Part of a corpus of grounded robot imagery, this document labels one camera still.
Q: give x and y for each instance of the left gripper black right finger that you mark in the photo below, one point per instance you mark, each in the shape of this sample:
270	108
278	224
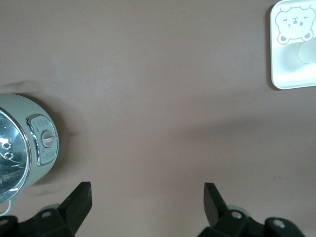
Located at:
214	207

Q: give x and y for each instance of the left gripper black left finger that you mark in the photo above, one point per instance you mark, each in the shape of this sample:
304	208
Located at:
74	207

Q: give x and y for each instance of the cream paper cup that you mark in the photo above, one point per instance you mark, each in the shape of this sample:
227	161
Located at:
307	53

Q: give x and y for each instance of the grey-green electric pot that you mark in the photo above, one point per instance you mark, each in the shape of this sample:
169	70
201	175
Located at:
32	172

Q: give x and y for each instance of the glass pot lid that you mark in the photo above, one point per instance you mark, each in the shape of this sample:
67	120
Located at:
10	138

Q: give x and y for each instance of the cream bear print tray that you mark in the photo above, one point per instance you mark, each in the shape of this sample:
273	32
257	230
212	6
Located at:
284	71

